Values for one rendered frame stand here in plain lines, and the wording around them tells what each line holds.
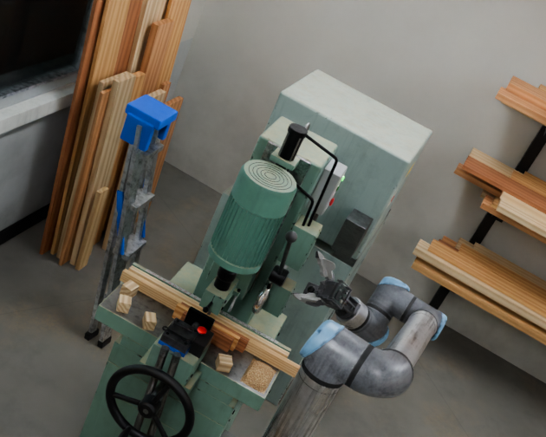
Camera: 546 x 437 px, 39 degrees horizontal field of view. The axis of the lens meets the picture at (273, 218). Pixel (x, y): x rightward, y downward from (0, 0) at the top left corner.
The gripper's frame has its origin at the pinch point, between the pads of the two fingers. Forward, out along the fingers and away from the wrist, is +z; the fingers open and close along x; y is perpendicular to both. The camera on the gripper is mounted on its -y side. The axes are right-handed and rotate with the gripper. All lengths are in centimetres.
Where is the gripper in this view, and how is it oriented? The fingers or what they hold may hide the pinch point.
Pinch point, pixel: (302, 271)
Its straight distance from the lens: 224.6
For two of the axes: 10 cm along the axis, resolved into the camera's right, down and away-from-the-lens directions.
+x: -4.8, 8.1, -3.5
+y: 6.3, 0.4, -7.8
